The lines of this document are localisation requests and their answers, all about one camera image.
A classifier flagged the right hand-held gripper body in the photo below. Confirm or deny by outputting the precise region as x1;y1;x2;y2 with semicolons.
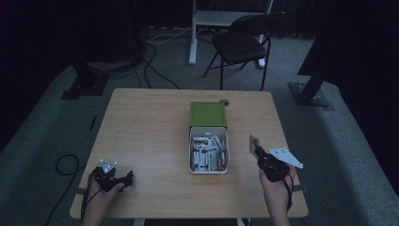
256;145;305;184

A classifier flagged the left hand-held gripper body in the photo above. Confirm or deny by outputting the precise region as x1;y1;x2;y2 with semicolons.
92;158;127;193

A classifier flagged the silver sachet packet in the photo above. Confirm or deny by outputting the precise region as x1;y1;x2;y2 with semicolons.
248;134;261;158

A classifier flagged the white storage box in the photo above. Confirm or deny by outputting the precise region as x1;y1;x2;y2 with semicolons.
188;125;231;175

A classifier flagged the person's left hand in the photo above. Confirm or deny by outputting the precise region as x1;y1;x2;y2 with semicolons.
87;181;125;209

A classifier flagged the person's right hand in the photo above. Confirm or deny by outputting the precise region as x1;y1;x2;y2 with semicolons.
259;165;297;203

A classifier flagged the pile of silver sachets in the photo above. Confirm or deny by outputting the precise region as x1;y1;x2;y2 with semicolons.
191;133;227;172

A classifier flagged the green box lid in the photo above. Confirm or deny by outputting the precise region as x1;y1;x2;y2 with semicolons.
189;101;229;129

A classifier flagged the black stand base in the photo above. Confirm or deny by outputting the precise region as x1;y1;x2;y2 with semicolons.
288;71;336;112
60;62;110;101

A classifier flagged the black folding chair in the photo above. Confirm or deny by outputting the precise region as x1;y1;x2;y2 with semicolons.
202;11;288;92

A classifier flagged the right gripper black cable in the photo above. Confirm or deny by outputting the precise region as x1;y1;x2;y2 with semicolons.
280;170;296;212

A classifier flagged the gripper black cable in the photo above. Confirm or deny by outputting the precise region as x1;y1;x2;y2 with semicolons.
80;169;104;222
280;170;296;212

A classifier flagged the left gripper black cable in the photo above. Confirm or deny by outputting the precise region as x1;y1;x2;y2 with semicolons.
80;169;104;222

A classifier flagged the black looped floor cable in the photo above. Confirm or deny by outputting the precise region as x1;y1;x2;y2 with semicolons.
43;153;82;226

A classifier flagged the white desk frame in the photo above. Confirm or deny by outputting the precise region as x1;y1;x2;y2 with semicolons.
188;0;275;70

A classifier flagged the white floor cable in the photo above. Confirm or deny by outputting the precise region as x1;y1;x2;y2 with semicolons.
146;26;193;45

